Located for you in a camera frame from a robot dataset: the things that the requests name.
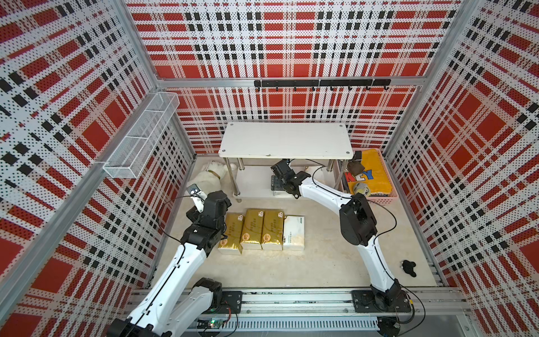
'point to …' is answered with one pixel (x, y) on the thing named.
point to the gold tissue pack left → (234, 225)
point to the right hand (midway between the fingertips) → (284, 180)
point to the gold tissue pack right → (272, 234)
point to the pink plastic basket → (363, 188)
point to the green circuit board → (209, 323)
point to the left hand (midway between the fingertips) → (212, 199)
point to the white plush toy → (210, 180)
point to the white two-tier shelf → (317, 151)
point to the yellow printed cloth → (375, 174)
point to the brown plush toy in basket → (355, 167)
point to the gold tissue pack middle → (253, 229)
